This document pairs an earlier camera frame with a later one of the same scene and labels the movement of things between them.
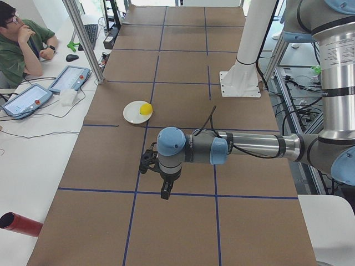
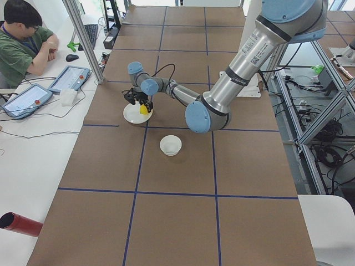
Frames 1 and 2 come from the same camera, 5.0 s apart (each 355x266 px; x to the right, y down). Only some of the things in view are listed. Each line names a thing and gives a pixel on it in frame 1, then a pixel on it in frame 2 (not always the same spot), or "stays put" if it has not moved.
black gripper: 148,160 -> 130,96
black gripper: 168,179 -> 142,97
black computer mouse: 70,57 stays put
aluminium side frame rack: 292,78 stays put
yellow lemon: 146,109 stays put
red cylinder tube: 12,221 stays put
